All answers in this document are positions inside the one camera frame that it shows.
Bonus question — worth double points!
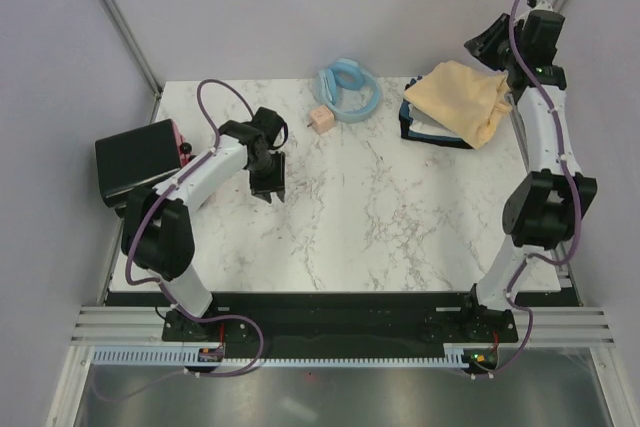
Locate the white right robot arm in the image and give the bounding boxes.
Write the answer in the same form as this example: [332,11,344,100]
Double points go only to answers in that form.
[457,9,597,341]

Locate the black pink drawer organizer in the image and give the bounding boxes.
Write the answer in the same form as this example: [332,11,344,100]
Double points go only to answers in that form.
[95,119,194,218]

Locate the white slotted cable duct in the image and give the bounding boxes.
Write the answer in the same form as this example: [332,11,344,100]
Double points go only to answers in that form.
[91,344,478,368]

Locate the yellow t shirt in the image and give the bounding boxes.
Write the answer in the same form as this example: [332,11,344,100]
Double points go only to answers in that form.
[404,61,512,149]

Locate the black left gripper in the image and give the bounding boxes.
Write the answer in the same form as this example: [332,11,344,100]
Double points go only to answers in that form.
[248,150,286,205]

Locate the aluminium frame post left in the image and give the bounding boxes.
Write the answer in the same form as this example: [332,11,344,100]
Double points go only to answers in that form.
[99,0,163,99]

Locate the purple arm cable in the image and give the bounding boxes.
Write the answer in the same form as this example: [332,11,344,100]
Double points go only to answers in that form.
[92,79,266,403]
[464,0,584,381]

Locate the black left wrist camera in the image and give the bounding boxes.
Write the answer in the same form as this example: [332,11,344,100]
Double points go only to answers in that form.
[250,107,289,150]

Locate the aluminium frame rail front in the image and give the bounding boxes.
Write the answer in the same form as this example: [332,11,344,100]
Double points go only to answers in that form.
[71,307,614,347]

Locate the small pink cube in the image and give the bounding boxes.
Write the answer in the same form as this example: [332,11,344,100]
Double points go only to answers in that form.
[308,105,335,135]

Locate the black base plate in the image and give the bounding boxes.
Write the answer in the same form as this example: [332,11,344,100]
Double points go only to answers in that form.
[102,290,584,361]

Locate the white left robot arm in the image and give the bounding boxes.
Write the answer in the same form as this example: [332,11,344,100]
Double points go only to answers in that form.
[121,108,288,340]

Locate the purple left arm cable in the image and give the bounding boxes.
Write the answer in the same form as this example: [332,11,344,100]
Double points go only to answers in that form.
[92,79,266,403]

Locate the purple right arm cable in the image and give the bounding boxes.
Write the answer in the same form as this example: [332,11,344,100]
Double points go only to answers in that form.
[464,0,584,381]

